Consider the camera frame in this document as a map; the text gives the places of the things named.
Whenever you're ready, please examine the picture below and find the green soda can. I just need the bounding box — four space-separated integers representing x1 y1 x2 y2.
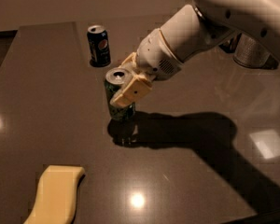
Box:
104 68 135 121

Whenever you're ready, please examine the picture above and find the yellow curved sponge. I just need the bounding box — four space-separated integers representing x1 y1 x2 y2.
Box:
23 165 85 224

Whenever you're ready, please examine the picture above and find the blue Pepsi can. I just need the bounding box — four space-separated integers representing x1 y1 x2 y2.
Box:
87 24 111 67

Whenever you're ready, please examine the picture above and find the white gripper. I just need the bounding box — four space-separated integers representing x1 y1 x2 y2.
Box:
110 28 181 108

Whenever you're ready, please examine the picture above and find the silver metal cup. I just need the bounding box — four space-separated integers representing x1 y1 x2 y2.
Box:
233 35 270 68

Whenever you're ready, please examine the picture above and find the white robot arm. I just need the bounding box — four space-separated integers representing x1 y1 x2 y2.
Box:
110 0 280 107

